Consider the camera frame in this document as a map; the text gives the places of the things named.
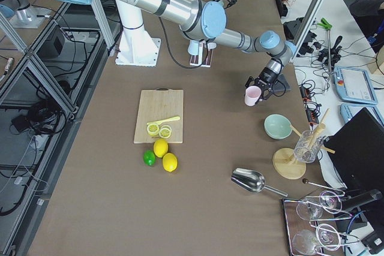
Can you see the black angular device cover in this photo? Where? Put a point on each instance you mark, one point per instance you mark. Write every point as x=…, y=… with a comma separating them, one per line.
x=291, y=28

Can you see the pink cup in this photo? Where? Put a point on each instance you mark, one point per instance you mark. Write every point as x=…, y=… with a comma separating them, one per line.
x=252, y=95

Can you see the lemon slice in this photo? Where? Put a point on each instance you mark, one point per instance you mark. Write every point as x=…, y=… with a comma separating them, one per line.
x=152, y=129
x=165, y=131

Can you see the black power strip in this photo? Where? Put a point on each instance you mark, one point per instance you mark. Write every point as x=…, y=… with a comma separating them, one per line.
x=312, y=109

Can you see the yellow plastic knife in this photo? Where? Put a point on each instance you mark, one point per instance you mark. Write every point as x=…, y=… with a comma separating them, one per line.
x=159, y=122

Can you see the wooden mug tree stand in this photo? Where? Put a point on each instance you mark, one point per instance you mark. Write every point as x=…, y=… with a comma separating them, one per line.
x=291, y=163

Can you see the glass tumbler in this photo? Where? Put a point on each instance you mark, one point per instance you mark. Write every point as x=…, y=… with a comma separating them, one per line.
x=306, y=152

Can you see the wine glass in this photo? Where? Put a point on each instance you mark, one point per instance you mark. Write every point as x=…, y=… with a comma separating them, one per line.
x=328, y=237
x=330, y=202
x=305, y=242
x=309, y=210

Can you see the aluminium frame post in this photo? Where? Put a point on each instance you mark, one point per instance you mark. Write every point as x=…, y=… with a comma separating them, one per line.
x=305, y=25

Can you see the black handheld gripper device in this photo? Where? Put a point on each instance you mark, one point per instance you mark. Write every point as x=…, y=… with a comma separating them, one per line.
x=335, y=56

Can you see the green bowl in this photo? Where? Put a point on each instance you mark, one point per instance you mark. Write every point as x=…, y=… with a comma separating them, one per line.
x=277, y=126

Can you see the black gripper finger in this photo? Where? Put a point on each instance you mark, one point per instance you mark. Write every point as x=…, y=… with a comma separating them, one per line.
x=262, y=97
x=249, y=81

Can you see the white cup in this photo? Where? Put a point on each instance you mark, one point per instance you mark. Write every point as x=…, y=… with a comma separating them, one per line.
x=194, y=48

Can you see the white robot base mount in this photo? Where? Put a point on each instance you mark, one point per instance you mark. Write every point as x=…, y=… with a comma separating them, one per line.
x=136, y=47

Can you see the green lime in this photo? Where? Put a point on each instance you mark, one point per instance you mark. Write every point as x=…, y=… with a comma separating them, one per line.
x=149, y=158

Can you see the wooden cutting board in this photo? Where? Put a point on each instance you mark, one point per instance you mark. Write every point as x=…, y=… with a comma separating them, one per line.
x=156, y=105

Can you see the person in denim shirt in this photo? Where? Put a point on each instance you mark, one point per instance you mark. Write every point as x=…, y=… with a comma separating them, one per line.
x=368, y=15

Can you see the black monitor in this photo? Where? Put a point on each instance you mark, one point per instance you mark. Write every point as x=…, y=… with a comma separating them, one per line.
x=358, y=156

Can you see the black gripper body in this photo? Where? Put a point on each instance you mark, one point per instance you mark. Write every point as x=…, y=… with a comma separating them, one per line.
x=267, y=75

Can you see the white wire cup rack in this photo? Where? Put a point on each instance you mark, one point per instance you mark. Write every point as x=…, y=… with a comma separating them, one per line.
x=205, y=57

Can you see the metal scoop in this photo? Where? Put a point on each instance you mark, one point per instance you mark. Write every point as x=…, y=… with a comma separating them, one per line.
x=253, y=181

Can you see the green handled reach grabber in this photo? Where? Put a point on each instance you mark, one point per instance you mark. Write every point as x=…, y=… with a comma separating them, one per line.
x=327, y=27

